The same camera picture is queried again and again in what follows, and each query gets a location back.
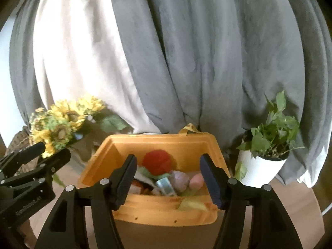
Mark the lavender fluffy plush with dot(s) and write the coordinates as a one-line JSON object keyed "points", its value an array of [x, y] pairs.
{"points": [[180, 180]]}

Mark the white ribbed plant pot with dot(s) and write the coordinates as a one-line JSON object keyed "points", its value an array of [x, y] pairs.
{"points": [[259, 171]]}

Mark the grey curtain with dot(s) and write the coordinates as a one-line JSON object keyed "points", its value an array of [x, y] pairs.
{"points": [[207, 57]]}

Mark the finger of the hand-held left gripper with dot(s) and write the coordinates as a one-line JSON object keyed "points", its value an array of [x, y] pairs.
{"points": [[26, 155], [51, 162]]}

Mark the pink plush toy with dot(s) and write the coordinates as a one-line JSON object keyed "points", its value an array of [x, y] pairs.
{"points": [[197, 182]]}

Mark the white curtain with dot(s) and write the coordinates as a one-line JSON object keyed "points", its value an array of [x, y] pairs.
{"points": [[77, 57]]}

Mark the green leafy plant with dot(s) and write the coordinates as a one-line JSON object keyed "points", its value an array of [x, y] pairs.
{"points": [[272, 134]]}

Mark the blue printed tissue packet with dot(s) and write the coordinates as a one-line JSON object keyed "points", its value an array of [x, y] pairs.
{"points": [[164, 186]]}

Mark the red fluffy plush ball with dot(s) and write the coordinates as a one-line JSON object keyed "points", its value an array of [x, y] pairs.
{"points": [[157, 160]]}

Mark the artificial sunflower bouquet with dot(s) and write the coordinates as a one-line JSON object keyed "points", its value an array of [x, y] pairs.
{"points": [[64, 114]]}

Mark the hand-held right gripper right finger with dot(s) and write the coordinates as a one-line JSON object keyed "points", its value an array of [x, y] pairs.
{"points": [[211, 181]]}

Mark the woven wicker basket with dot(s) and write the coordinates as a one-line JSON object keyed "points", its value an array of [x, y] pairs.
{"points": [[19, 142]]}

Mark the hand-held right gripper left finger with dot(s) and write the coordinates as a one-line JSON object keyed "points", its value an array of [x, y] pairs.
{"points": [[127, 179]]}

